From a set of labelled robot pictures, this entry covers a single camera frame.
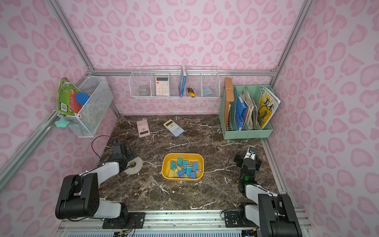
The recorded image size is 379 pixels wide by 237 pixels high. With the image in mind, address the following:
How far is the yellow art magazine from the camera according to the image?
3.13 feet

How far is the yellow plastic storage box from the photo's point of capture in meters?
0.87

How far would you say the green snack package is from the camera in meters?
0.68
